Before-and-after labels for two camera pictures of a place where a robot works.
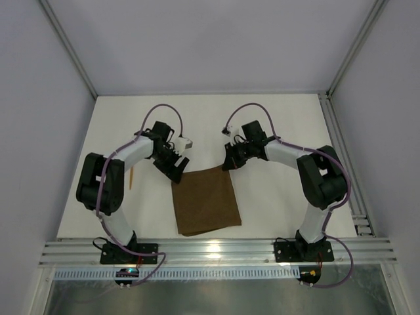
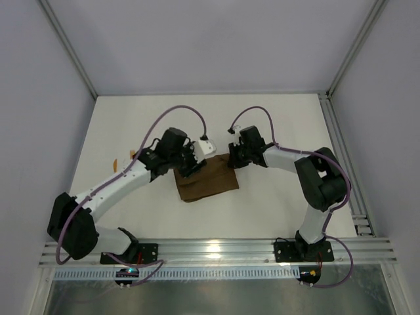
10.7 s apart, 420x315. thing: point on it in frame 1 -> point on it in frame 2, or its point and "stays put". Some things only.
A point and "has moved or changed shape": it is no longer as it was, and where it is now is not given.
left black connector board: [126, 272] stays put
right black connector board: [310, 273] stays put
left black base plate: [115, 254] stays put
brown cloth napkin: [205, 200] has moved or changed shape
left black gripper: [169, 161] -> [191, 163]
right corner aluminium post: [375, 10] stays put
